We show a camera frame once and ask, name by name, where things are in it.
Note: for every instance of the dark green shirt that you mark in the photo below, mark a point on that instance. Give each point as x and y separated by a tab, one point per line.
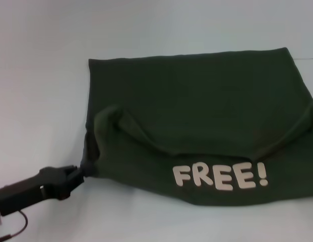
196	106

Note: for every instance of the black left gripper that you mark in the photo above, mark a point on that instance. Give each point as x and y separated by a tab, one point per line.
27	187

